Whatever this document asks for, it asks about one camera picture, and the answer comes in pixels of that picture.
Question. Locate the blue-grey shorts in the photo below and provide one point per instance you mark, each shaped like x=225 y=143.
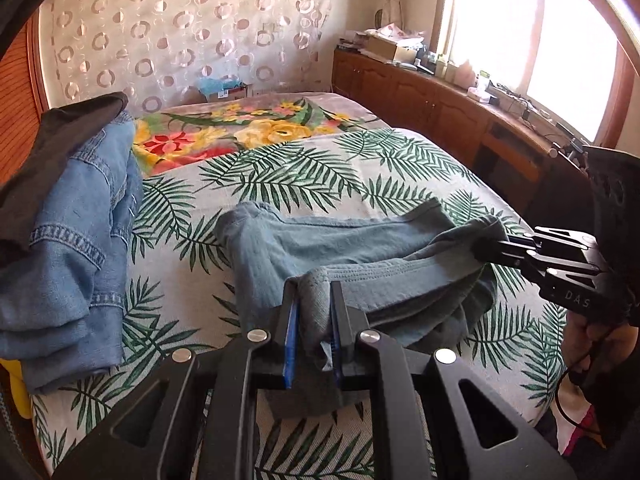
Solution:
x=350 y=255

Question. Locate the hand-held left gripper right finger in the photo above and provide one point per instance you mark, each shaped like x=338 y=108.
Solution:
x=336 y=340

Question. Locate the box with blue cloth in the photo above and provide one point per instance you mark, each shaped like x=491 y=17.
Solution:
x=222 y=87

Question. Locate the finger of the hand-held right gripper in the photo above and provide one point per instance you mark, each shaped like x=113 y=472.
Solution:
x=550 y=242
x=560 y=265

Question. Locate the pink bottle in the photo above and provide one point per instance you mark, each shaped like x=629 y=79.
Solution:
x=466 y=71

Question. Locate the person's pink clothing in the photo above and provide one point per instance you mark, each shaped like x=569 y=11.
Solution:
x=580 y=430

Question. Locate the circle patterned wall curtain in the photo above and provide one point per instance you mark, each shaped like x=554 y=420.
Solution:
x=185 y=25

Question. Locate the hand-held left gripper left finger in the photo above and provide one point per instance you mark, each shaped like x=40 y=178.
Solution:
x=294 y=340

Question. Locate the white power strip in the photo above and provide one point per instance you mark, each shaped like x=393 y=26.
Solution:
x=510 y=97

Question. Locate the wooden louvered wardrobe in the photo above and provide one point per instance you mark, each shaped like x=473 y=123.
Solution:
x=20 y=100

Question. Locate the person's right hand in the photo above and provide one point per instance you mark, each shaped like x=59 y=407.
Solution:
x=620 y=350

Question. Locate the folded black pants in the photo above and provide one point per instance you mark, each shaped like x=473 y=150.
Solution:
x=45 y=160

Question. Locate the palm leaf bed sheet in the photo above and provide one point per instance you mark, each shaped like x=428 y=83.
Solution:
x=310 y=170

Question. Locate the floral blanket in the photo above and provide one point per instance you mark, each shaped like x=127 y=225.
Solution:
x=240 y=130

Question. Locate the yellow plush toy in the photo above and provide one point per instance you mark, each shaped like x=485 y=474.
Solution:
x=15 y=390

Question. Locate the folded blue jeans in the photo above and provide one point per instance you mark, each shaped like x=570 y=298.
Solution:
x=70 y=260

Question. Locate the cardboard box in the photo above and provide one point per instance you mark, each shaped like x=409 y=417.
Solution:
x=390 y=49

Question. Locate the window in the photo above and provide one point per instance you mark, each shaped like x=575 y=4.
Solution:
x=530 y=30

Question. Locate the wooden cabinet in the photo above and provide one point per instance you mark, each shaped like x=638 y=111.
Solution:
x=430 y=105

